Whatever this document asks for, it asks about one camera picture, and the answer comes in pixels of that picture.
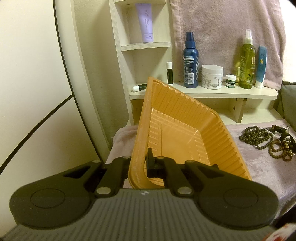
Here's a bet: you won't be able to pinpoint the white wooden shelf unit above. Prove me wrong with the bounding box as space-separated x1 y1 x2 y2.
109 1 281 125

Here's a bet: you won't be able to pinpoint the small green-label jar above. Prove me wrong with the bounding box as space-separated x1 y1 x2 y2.
225 74 236 88

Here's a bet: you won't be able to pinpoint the white-capped lip balm stick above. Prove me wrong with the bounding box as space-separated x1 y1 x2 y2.
166 61 174 85

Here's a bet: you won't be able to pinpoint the white cream jar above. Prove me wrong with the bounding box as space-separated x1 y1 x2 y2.
202 64 224 90

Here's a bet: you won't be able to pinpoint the lilac standing tube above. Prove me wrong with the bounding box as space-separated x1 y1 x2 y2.
135 3 154 43

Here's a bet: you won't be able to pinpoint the brown bead bracelets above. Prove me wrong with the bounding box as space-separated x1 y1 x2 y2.
268 138 296 162

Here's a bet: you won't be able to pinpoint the hanging lilac towel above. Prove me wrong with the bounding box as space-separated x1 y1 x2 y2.
170 1 286 90

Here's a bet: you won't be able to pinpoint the black strap wristwatch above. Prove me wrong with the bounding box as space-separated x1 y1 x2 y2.
271 125 296 154

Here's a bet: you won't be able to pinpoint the green oil spray bottle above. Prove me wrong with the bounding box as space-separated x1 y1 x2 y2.
239 29 256 89

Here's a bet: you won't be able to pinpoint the blue spray bottle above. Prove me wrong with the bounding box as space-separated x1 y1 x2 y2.
183 32 199 88

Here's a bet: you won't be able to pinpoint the grey cushion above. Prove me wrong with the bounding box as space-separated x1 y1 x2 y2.
273 81 296 131

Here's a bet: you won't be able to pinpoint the dark green bead necklace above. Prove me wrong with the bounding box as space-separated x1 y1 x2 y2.
239 126 275 151

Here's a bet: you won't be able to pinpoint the blue white tube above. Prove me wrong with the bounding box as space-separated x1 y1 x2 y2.
255 45 267 89

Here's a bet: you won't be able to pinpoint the lilac plush towel mat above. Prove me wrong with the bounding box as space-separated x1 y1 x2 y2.
106 124 295 218

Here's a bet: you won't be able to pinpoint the orange plastic tray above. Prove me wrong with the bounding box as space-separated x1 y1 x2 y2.
128 77 251 189

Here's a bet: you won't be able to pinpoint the dark green lying tube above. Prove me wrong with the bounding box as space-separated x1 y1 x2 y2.
132 83 147 92

